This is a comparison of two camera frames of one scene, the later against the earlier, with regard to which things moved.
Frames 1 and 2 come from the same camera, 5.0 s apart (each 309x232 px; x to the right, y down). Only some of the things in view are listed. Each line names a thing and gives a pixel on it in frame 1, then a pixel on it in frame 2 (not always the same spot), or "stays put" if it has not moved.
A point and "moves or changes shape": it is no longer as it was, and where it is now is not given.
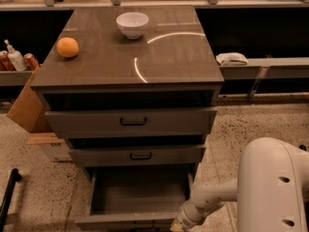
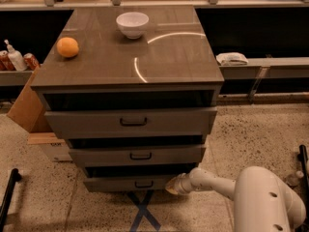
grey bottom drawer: x=135 y=197 moves or changes shape
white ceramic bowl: x=132 y=23 stays put
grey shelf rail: x=275 y=68 stays put
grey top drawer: x=114 y=122 stays put
